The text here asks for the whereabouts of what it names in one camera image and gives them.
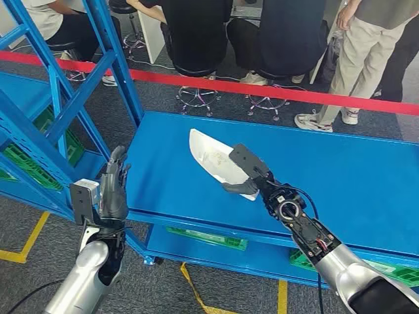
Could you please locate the black stool chrome base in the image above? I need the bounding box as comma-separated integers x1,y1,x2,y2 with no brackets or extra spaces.
245,69,291,122
172,63,221,118
109,0,146,60
47,41,88,83

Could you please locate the blue metal shelf rack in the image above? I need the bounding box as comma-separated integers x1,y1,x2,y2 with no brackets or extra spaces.
0,0,419,291

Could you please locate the red barrier tape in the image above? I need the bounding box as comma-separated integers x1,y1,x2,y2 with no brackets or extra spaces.
0,50,419,117

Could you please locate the black cable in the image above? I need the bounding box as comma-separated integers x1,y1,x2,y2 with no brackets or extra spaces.
5,278,65,314
266,179,325,314

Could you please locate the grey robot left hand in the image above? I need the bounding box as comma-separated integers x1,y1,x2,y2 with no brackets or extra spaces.
98,145,132,222

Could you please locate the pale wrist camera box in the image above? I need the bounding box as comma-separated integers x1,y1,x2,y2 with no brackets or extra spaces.
228,143,270,181
69,179,100,226

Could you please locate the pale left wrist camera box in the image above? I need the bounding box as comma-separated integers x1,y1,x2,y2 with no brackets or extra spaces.
69,179,100,226

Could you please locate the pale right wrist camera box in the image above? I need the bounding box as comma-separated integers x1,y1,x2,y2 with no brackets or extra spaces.
228,143,270,181

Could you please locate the white curved plastic part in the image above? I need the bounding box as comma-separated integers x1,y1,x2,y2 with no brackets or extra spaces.
189,128,260,203

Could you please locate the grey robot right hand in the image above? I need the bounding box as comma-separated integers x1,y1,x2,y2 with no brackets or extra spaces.
222,177,263,196

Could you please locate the person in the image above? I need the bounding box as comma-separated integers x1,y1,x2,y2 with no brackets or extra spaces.
125,0,234,81
373,15,419,103
20,0,124,88
294,0,419,133
226,0,331,86

